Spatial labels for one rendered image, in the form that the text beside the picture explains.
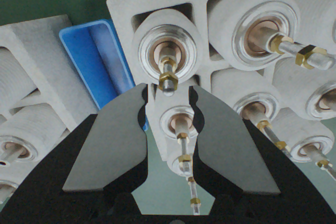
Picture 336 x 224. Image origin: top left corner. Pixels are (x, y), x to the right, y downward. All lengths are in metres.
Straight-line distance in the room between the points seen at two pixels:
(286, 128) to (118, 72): 0.45
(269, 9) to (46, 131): 0.42
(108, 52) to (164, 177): 0.66
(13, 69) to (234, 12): 0.36
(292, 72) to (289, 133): 0.12
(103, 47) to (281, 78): 0.43
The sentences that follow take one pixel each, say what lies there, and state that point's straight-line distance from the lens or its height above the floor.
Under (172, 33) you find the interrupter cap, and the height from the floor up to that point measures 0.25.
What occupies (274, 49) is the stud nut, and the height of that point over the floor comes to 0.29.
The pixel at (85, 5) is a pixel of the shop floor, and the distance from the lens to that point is 0.49.
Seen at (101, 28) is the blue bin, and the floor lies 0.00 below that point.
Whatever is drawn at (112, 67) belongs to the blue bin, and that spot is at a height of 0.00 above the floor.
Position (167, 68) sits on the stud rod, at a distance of 0.16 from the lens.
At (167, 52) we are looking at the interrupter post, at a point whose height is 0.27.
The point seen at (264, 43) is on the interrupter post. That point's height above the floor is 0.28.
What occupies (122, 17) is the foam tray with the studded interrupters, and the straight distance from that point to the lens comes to 0.28.
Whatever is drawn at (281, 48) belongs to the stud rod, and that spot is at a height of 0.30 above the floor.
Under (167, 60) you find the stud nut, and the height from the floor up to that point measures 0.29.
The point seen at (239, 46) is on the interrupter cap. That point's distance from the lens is 0.22.
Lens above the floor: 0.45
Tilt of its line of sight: 57 degrees down
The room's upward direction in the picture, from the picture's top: 179 degrees clockwise
